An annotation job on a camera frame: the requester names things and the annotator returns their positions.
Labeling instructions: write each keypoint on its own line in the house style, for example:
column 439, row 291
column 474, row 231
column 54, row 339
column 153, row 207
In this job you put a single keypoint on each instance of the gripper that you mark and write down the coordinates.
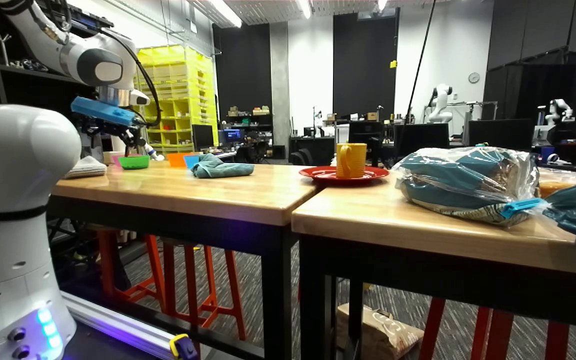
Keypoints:
column 104, row 128

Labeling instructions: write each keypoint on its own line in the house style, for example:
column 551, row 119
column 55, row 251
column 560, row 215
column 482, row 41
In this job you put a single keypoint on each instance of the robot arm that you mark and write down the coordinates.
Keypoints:
column 15, row 165

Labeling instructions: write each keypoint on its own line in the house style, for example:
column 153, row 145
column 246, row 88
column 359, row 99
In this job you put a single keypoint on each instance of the white robot arm on table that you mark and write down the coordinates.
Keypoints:
column 440, row 107

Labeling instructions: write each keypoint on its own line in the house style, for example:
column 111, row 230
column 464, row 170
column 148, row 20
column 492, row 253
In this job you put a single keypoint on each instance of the white robot arm by monitors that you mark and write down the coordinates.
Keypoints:
column 558, row 110

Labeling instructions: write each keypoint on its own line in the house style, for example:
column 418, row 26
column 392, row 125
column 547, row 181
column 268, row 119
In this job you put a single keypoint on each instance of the white cup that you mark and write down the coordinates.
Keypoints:
column 108, row 156

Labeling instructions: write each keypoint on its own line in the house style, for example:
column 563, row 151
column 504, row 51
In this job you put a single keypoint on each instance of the pink bowl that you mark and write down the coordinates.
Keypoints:
column 116, row 159

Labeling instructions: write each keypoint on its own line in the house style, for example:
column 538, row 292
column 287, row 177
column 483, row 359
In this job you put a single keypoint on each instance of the grey folded cloth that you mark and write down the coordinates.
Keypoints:
column 87, row 167

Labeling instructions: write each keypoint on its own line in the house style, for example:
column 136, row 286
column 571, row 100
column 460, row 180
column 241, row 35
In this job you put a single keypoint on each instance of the green bowl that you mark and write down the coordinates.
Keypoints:
column 134, row 162

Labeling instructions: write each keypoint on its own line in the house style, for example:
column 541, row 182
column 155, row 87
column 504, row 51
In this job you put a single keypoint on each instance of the white small bottle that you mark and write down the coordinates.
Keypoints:
column 154, row 152

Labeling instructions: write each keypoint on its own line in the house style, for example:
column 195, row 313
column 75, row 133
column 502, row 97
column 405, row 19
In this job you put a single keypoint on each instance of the orange bowl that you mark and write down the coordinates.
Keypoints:
column 175, row 160

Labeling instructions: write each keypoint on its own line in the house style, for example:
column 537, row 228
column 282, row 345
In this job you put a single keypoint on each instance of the black shelf unit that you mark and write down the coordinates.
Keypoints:
column 33, row 85

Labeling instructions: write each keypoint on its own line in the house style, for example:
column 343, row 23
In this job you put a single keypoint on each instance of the yellow shelf rack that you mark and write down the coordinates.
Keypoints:
column 183, row 95

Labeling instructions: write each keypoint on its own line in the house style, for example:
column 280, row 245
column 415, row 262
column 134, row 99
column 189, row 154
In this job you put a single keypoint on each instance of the black monitor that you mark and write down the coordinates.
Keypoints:
column 202, row 136

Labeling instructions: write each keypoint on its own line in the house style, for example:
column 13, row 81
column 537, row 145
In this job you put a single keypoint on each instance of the teal crumpled cloth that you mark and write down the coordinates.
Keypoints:
column 220, row 169

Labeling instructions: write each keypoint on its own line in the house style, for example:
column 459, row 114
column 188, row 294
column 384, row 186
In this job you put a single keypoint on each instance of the lit monitor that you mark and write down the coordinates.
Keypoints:
column 232, row 135

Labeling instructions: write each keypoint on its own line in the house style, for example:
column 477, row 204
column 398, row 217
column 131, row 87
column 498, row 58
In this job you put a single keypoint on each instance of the black shelf with boxes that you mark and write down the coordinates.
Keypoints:
column 250, row 125

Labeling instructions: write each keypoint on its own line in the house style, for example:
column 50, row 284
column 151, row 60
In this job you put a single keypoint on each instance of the orange stools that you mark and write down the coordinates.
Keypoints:
column 155, row 280

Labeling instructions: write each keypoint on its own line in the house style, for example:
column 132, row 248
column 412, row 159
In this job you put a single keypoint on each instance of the red plate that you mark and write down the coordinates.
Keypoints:
column 318, row 173

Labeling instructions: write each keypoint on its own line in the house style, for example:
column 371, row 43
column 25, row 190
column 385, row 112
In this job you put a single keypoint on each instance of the yellow and blue clamp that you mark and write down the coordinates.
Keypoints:
column 184, row 346

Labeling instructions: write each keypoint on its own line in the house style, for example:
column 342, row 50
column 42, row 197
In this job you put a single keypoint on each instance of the yellow mug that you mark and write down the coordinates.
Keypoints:
column 352, row 160

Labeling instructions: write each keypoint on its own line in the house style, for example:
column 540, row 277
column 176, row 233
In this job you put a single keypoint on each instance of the black pole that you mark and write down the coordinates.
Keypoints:
column 415, row 75

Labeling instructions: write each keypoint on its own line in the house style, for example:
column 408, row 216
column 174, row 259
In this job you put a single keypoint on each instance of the row of black monitors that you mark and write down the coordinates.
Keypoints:
column 420, row 139

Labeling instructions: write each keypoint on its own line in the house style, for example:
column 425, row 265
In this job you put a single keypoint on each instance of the brown paper bag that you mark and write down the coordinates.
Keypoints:
column 378, row 335

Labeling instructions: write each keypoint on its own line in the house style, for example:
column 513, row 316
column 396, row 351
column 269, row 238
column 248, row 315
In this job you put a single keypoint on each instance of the clear bag of teal cloths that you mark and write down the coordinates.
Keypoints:
column 468, row 182

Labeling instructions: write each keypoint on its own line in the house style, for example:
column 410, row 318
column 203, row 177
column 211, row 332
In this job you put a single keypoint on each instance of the red stools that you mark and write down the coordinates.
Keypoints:
column 488, row 332

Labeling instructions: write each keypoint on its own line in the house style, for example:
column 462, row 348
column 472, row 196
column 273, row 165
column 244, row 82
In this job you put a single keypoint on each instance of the clear bag with orange contents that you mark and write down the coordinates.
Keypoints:
column 555, row 182

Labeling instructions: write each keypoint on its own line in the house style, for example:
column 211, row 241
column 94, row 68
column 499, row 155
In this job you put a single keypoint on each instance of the wall clock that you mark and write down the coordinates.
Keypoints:
column 474, row 77

